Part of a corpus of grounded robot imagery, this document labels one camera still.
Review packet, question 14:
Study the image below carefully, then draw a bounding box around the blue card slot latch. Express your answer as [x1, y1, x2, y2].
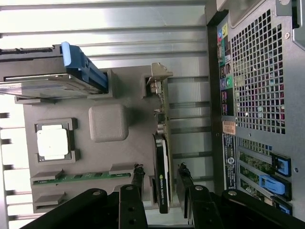
[259, 175, 286, 196]
[271, 196, 293, 215]
[270, 152, 292, 177]

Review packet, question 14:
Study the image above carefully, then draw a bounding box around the grey plastic parts rack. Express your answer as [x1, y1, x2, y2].
[0, 67, 178, 214]

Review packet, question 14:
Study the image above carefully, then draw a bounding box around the hard disk with blue caddy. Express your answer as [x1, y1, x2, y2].
[0, 42, 108, 100]

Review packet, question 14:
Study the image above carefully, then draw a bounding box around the bare green RAM stick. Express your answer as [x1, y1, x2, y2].
[33, 172, 132, 186]

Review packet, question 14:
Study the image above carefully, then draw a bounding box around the silver CPU chip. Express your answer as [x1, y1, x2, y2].
[37, 126, 72, 160]

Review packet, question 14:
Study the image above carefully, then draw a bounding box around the open dark grey PC case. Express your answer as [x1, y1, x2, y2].
[204, 0, 305, 229]

